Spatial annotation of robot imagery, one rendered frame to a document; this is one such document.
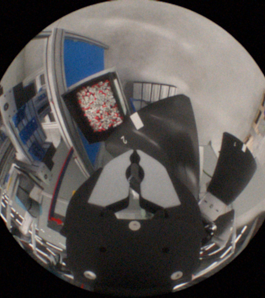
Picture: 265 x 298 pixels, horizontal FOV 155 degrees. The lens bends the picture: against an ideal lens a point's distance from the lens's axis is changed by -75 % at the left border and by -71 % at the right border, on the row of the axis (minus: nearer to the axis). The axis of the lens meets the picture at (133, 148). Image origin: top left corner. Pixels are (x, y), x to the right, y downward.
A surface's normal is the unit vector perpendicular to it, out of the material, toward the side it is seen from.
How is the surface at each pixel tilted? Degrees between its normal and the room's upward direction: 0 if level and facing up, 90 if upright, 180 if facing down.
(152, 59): 0
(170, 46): 0
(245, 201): 90
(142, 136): 42
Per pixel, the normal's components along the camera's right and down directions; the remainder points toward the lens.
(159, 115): -0.45, 0.11
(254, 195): -0.96, -0.21
